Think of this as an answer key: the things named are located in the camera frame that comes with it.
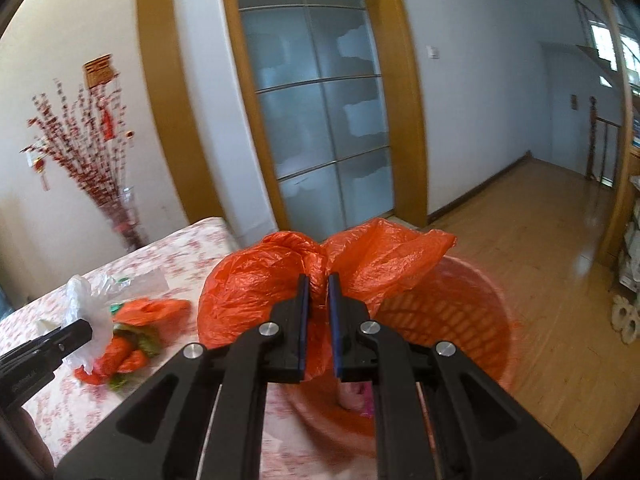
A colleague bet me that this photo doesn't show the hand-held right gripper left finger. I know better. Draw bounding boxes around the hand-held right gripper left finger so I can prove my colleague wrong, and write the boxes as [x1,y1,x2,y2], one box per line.
[54,274,311,480]

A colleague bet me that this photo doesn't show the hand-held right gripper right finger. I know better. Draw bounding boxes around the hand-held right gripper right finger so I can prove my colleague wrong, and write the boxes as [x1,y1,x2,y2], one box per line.
[328,273,582,480]

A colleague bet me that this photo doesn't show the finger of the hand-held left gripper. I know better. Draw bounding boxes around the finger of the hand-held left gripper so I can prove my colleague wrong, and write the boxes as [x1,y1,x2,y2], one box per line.
[0,320,94,370]

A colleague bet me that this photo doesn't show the white plastic bag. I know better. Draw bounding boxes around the white plastic bag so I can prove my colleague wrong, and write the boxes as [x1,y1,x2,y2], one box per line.
[65,275,133,376]

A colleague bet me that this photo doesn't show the orange snack wrappers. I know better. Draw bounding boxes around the orange snack wrappers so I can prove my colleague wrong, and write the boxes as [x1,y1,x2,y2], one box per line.
[75,335,151,387]

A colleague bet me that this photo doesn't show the pink wrapper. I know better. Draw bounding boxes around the pink wrapper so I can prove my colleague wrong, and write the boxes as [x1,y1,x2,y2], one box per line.
[340,382,376,417]

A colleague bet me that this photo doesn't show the orange plastic bag liner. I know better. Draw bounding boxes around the orange plastic bag liner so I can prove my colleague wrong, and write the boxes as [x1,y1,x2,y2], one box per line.
[196,217,458,386]

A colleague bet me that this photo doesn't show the thin orange plastic bag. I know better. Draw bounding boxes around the thin orange plastic bag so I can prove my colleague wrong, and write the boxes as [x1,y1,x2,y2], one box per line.
[114,297,191,328]

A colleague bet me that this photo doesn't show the orange plastic slotted basket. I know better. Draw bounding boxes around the orange plastic slotted basket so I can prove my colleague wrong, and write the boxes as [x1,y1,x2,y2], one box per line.
[270,255,518,461]

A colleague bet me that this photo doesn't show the person's left forearm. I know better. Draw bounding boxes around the person's left forearm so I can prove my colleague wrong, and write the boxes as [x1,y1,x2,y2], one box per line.
[10,405,56,478]

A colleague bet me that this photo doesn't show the clear plastic sheet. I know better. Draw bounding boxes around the clear plastic sheet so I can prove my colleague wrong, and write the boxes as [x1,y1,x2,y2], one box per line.
[117,267,168,293]

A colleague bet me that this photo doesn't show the clear glass vase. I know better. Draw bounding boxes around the clear glass vase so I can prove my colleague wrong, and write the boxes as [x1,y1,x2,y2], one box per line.
[102,187,148,252]

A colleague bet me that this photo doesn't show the red blossom branches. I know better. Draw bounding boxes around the red blossom branches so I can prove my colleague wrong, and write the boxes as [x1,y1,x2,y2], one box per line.
[20,77,138,211]

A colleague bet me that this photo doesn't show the frosted glass sliding door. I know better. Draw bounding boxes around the frosted glass sliding door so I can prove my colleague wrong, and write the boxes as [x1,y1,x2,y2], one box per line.
[232,0,396,231]

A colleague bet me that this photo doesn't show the red hanging charm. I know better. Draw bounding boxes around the red hanging charm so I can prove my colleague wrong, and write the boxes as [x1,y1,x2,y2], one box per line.
[97,95,118,142]

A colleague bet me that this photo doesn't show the pair of cream slippers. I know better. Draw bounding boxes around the pair of cream slippers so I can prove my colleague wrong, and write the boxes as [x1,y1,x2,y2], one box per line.
[612,294,640,346]

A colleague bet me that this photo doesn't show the rack with white bags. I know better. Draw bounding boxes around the rack with white bags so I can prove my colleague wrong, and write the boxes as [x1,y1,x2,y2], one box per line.
[619,175,640,292]

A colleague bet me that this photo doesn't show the stair railing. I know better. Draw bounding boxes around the stair railing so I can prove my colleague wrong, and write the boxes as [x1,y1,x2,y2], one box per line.
[597,117,623,187]

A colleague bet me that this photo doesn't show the window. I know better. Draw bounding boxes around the window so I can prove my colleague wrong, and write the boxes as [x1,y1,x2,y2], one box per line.
[590,20,621,68]

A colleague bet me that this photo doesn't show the wooden door frame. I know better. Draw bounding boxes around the wooden door frame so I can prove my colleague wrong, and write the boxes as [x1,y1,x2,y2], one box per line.
[217,0,431,233]

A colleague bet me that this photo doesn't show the wooden wall trim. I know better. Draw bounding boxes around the wooden wall trim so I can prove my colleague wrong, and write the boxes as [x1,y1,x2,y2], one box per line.
[136,0,226,226]

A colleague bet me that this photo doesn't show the gold wall ornament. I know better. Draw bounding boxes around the gold wall ornament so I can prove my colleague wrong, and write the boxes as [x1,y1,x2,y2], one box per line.
[82,52,118,88]

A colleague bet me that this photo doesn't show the wooden stair post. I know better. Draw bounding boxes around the wooden stair post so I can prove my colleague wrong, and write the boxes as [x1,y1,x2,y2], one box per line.
[587,97,599,181]

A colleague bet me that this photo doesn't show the wooden doorway post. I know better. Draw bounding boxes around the wooden doorway post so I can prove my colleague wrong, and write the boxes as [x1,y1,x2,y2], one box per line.
[590,0,640,266]

